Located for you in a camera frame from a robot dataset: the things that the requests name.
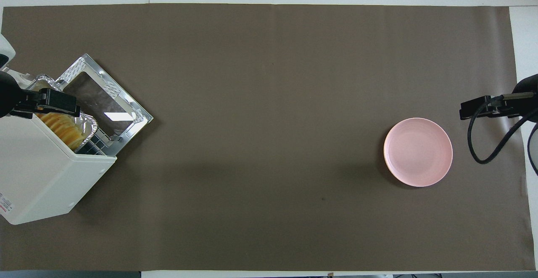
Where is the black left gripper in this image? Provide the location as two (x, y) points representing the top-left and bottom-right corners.
(0, 72), (80, 119)

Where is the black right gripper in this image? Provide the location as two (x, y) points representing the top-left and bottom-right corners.
(459, 74), (538, 123)

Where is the yellow ridged bread loaf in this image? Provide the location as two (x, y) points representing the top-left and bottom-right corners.
(40, 112), (87, 150)

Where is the silver aluminium foil tray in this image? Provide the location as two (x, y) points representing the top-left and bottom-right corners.
(33, 74), (99, 152)

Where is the glass oven door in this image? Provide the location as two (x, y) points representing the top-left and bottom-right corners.
(59, 53), (154, 144)

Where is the cream toaster oven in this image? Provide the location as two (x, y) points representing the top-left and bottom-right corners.
(0, 53), (154, 225)

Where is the pink round plate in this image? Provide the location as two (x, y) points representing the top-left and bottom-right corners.
(383, 118), (454, 187)

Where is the brown table mat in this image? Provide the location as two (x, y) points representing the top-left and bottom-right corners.
(0, 3), (536, 271)

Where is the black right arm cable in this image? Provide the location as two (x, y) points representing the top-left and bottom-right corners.
(467, 94), (538, 176)

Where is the metal wire oven rack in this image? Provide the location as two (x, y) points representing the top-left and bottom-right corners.
(79, 126), (115, 156)

